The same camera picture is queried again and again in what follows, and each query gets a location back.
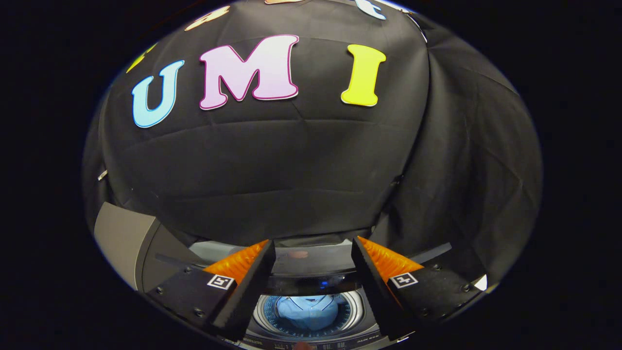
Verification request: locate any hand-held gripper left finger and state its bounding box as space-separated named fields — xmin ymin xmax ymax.
xmin=146 ymin=239 xmax=276 ymax=342

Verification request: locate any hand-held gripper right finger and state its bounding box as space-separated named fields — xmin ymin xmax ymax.
xmin=351 ymin=236 xmax=486 ymax=341

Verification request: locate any light blue polo shirt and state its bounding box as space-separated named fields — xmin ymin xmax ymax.
xmin=277 ymin=294 xmax=338 ymax=331

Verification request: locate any dark grey washing machine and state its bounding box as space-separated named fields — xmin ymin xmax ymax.
xmin=141 ymin=221 xmax=486 ymax=350

